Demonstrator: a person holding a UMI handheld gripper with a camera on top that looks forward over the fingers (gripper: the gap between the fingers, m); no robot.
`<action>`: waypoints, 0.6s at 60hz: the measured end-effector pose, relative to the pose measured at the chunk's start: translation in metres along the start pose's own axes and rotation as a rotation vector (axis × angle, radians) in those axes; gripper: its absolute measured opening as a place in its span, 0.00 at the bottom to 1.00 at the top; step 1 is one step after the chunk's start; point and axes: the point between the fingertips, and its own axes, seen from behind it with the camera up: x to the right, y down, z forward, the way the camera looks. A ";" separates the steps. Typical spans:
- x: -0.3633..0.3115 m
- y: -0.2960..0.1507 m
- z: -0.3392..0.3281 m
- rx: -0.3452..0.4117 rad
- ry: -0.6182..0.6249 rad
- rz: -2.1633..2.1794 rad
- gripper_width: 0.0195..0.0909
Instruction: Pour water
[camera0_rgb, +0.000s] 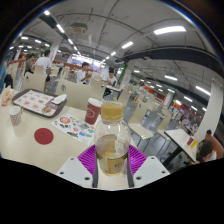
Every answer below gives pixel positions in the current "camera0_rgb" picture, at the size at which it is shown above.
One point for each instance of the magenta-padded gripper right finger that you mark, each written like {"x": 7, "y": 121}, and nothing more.
{"x": 150, "y": 170}

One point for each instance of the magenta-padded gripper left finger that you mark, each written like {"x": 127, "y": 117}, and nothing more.
{"x": 75, "y": 171}

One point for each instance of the clear bottle with tan cap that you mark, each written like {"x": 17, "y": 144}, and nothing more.
{"x": 112, "y": 146}

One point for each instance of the beige chairs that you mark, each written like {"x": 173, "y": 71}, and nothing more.
{"x": 141, "y": 130}

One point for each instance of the colourful sticker sheet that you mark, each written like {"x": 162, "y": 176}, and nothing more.
{"x": 73, "y": 128}

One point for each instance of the flat round red coaster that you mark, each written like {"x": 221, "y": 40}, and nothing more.
{"x": 43, "y": 136}

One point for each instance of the person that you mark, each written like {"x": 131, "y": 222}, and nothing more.
{"x": 111, "y": 80}
{"x": 29, "y": 63}
{"x": 206, "y": 151}
{"x": 82, "y": 76}
{"x": 43, "y": 62}

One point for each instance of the red paper cup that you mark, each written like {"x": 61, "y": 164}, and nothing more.
{"x": 92, "y": 112}

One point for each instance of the white paper napkin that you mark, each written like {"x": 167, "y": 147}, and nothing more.
{"x": 59, "y": 99}

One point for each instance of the beige chair with round hole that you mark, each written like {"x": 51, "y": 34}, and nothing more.
{"x": 33, "y": 81}
{"x": 71, "y": 93}

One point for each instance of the dark tray with paper liner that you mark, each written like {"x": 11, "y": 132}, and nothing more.
{"x": 33, "y": 101}

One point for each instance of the crumpled food wrapper bag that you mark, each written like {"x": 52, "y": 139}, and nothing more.
{"x": 7, "y": 96}

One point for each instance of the black backpack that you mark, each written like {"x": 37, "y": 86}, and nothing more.
{"x": 8, "y": 81}

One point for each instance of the ceiling lights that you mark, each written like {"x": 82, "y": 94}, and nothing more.
{"x": 170, "y": 30}

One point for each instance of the ceiling air conditioner unit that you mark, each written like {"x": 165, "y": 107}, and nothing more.
{"x": 79, "y": 28}

